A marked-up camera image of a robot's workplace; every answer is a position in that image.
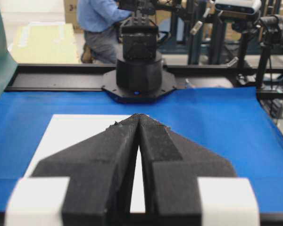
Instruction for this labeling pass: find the white foam board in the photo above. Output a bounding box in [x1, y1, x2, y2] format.
[25, 114, 145, 213]

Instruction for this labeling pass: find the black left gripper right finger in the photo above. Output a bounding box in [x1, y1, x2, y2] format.
[138, 113, 260, 226]

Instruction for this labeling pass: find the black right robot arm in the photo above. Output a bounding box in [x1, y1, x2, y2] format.
[102, 0, 176, 103]

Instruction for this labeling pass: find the black table rail frame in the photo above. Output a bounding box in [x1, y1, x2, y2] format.
[5, 64, 283, 103]

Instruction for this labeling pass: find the blue table cloth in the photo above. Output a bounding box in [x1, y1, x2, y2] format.
[0, 88, 283, 212]

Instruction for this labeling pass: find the white depth camera on stand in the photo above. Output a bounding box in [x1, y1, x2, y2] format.
[215, 0, 262, 15]

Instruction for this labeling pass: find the person in blue shirt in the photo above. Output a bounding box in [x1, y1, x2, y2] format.
[76, 0, 131, 64]

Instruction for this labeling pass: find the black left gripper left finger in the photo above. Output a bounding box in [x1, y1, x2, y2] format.
[4, 113, 140, 226]

